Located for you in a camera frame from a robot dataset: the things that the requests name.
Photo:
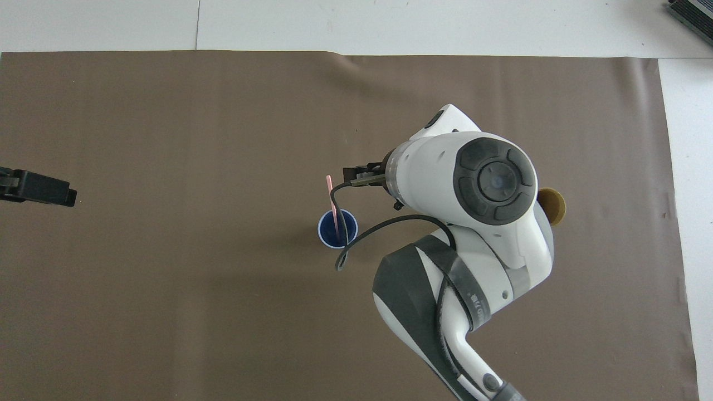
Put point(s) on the pink chopstick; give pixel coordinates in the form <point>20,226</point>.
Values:
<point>332,200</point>

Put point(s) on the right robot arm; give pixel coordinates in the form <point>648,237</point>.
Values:
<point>445,167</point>

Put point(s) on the brown cup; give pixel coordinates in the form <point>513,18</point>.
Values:
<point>555,207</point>

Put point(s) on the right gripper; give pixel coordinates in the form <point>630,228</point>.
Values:
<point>385,174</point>

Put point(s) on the blue cup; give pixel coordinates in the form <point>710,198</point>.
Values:
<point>326,234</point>

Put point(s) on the black stand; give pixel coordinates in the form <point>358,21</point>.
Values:
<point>693,15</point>

